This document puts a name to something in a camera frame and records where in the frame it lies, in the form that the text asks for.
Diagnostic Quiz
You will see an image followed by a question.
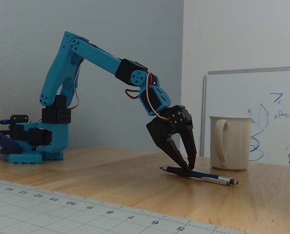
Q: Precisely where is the grey gridded cutting mat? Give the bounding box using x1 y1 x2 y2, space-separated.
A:
0 177 248 234

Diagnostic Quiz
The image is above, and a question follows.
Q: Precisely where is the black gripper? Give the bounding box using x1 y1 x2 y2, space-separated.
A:
146 104 197 175

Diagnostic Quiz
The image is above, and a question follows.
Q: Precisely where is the black motor controller board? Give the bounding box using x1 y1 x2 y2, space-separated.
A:
9 114 30 130

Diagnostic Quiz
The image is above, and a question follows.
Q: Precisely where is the blue robot arm with base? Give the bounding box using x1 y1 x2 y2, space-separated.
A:
3 31 172 164

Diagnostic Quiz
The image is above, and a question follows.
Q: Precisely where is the dark blue ballpoint pen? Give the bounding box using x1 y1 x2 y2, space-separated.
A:
159 166 239 186

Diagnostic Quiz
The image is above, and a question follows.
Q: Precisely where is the cream ceramic mug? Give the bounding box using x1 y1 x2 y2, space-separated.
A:
209 116 253 171

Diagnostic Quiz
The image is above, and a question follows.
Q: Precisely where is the dark blue table clamp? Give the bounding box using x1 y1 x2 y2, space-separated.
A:
0 129 22 155

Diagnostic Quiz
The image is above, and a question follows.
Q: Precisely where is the whiteboard with blue drawings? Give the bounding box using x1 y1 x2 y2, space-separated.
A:
199 65 290 168

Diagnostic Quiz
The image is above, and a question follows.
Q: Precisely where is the red white black servo cable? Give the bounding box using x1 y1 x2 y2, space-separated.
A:
124 72 171 121
68 58 81 111

